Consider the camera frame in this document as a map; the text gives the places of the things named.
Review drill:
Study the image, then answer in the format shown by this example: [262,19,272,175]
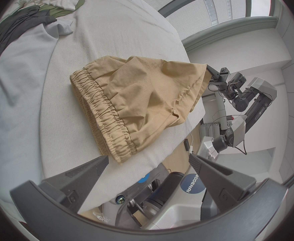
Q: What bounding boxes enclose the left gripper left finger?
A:
[40,155,109,214]

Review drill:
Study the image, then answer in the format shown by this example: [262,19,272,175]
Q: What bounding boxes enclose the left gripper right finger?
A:
[189,153,257,214]

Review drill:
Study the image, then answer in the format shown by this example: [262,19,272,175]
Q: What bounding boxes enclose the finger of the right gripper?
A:
[207,64,221,79]

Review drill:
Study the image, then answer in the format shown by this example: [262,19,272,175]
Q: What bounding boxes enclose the tan shorts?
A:
[69,55,210,165]

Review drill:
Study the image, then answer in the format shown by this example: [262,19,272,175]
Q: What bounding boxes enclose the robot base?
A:
[101,133,229,231]

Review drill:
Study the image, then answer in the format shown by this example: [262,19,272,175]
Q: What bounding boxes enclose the bed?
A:
[0,0,207,224]

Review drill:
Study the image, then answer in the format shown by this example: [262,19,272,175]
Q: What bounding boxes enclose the window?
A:
[158,0,285,27]

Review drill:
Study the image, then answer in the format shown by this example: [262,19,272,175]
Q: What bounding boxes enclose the pale grey garment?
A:
[0,19,74,210]

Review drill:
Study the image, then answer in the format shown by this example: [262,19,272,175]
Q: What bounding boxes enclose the green garment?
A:
[38,0,86,18]

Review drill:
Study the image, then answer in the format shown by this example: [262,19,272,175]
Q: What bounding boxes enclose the black garment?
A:
[0,5,58,81]

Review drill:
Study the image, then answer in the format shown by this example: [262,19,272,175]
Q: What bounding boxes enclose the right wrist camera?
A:
[218,67,231,79]

